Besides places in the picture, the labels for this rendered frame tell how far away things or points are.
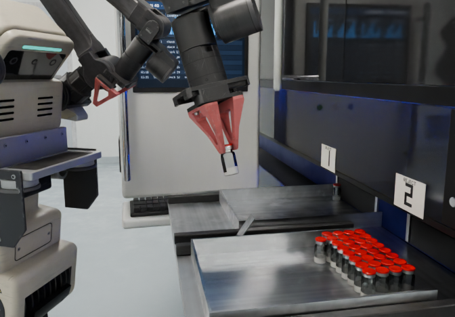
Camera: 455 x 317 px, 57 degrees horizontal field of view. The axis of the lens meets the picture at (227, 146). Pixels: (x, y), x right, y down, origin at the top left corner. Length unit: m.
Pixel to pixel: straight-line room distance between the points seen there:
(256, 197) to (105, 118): 4.99
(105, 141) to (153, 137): 4.65
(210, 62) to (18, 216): 0.52
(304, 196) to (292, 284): 0.53
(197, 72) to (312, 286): 0.40
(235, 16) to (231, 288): 0.43
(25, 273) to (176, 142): 0.67
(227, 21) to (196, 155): 0.94
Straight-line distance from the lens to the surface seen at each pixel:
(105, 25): 6.07
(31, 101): 1.05
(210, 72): 0.60
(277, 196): 1.21
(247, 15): 0.60
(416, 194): 0.79
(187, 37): 0.61
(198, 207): 1.13
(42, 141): 1.05
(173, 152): 1.48
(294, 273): 0.78
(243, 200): 1.18
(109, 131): 6.08
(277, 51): 1.28
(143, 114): 1.46
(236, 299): 0.70
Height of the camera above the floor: 1.23
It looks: 10 degrees down
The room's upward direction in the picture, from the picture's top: straight up
